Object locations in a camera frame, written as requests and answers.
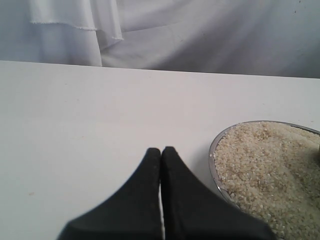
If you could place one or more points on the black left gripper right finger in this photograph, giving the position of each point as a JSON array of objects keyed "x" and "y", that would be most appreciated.
[{"x": 193, "y": 212}]

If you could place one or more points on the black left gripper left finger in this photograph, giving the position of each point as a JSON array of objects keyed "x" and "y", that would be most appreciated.
[{"x": 131, "y": 213}]

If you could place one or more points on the metal plate of rice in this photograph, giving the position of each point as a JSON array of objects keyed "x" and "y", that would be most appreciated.
[{"x": 271, "y": 170}]

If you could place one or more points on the white backdrop curtain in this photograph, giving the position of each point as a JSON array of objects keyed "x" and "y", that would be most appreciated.
[{"x": 250, "y": 37}]

